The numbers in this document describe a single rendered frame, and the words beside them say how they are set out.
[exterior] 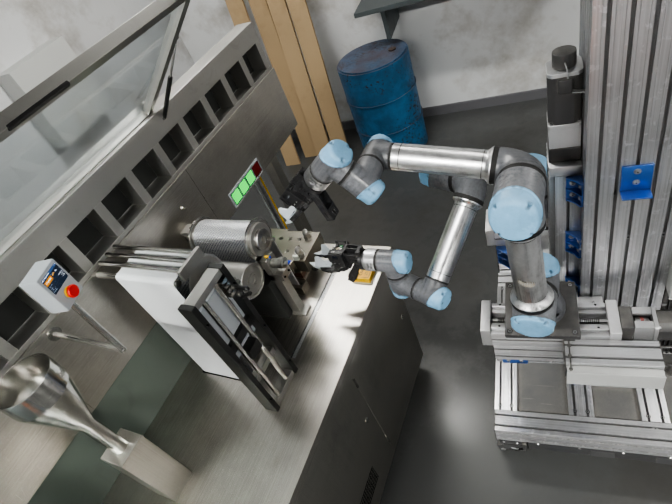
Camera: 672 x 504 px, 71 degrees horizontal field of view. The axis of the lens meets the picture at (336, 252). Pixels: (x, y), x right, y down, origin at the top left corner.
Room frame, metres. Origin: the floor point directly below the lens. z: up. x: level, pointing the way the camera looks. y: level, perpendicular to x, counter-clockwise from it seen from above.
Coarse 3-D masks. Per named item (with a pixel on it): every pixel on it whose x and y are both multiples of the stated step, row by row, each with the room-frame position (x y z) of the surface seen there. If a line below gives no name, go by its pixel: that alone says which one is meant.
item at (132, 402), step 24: (168, 336) 1.26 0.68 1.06; (144, 360) 1.17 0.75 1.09; (168, 360) 1.21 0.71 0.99; (120, 384) 1.09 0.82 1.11; (144, 384) 1.13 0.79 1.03; (168, 384) 1.17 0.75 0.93; (96, 408) 1.01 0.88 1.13; (120, 408) 1.04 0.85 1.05; (144, 408) 1.08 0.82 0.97; (144, 432) 1.03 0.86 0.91; (72, 456) 0.91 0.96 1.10; (96, 456) 0.93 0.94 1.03; (48, 480) 0.85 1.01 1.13; (72, 480) 0.87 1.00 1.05; (96, 480) 0.89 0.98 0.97
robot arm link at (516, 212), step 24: (504, 168) 0.87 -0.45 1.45; (528, 168) 0.82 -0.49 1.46; (504, 192) 0.78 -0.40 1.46; (528, 192) 0.75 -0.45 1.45; (504, 216) 0.75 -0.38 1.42; (528, 216) 0.72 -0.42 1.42; (528, 240) 0.73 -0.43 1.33; (528, 264) 0.74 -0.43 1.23; (528, 288) 0.75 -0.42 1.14; (552, 288) 0.80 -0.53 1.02; (528, 312) 0.73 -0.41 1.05; (552, 312) 0.73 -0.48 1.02
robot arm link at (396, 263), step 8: (376, 256) 1.09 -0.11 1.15; (384, 256) 1.08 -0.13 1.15; (392, 256) 1.06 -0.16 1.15; (400, 256) 1.05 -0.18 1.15; (408, 256) 1.05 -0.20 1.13; (376, 264) 1.08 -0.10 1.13; (384, 264) 1.06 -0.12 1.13; (392, 264) 1.05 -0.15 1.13; (400, 264) 1.03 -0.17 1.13; (408, 264) 1.03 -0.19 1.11; (392, 272) 1.05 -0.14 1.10; (400, 272) 1.03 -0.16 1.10; (408, 272) 1.02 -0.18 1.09
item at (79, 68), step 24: (168, 0) 1.34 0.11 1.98; (144, 24) 1.25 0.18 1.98; (96, 48) 1.15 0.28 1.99; (120, 48) 1.19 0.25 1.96; (168, 48) 1.50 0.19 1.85; (72, 72) 1.08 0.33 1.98; (24, 96) 1.00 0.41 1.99; (48, 96) 1.01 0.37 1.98; (168, 96) 1.62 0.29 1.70; (0, 120) 0.94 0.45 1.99; (24, 120) 0.96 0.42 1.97
